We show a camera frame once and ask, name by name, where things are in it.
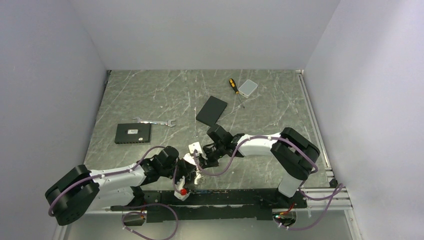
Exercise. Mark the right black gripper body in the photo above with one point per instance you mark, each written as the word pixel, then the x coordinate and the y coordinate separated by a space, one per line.
pixel 221 147

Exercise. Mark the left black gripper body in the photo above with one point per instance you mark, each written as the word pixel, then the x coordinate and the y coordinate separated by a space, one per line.
pixel 169 171

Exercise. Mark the red and white keychain tag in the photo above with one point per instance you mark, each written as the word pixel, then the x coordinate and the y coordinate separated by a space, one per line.
pixel 199 178

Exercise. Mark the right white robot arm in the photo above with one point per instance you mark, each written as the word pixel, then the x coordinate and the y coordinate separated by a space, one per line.
pixel 296 154

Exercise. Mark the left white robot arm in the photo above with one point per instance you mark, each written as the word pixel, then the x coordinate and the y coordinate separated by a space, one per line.
pixel 82 189

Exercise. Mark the black rectangular block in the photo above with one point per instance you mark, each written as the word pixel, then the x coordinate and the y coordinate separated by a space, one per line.
pixel 211 111

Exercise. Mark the silver open-end wrench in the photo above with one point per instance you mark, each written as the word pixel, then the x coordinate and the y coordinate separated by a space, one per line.
pixel 169 123

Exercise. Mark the small white square box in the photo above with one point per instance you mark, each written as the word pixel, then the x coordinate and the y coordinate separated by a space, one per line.
pixel 247 88

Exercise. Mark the yellow black screwdriver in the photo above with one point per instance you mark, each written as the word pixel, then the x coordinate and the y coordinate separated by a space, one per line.
pixel 234 87

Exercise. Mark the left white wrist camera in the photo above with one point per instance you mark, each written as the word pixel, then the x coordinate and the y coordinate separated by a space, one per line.
pixel 180 192

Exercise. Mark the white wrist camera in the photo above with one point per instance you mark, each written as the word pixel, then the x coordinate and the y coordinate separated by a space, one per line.
pixel 195 149
pixel 180 192

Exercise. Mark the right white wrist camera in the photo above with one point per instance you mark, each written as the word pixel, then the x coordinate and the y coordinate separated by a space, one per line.
pixel 195 149

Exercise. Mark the black network switch box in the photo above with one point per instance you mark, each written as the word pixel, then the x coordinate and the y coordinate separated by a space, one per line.
pixel 133 133

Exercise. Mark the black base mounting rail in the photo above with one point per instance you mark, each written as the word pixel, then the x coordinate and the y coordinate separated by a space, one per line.
pixel 158 213

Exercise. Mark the aluminium frame rail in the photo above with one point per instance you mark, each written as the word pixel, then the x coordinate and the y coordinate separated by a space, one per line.
pixel 331 202

